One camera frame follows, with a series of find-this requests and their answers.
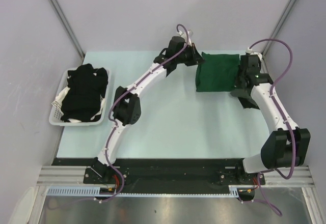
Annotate green t shirt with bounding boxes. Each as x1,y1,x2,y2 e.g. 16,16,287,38
195,52,240,92

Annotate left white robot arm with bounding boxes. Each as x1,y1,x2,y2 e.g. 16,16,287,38
90,31,204,183

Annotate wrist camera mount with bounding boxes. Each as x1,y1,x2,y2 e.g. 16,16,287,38
245,47,263,60
178,30,193,43

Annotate black t shirt in basket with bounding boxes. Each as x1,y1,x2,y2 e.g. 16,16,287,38
61,64,108,122

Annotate white plastic basket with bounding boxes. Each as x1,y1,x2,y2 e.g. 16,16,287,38
49,67,111,127

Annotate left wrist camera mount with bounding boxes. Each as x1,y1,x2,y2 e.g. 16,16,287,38
178,30,193,43

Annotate aluminium corner post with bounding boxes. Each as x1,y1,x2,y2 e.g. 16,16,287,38
261,0,309,57
48,0,86,61

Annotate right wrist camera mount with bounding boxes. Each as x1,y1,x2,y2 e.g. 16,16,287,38
245,47,263,60

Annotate right aluminium corner post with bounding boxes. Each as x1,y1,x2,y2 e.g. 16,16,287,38
261,0,309,57

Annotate left aluminium corner post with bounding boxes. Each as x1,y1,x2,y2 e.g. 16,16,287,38
48,0,86,61

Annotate blue slotted cable duct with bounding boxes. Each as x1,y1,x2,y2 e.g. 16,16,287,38
47,186,100,196

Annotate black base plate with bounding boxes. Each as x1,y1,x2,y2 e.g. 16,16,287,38
52,158,265,194

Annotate white t shirt in basket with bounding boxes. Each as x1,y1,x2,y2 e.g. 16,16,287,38
51,85,105,122

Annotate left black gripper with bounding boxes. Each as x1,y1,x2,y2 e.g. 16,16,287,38
176,43,205,67

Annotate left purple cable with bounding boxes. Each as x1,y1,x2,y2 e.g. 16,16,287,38
101,24,191,184

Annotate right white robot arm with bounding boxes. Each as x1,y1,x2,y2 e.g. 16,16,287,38
231,52,311,184

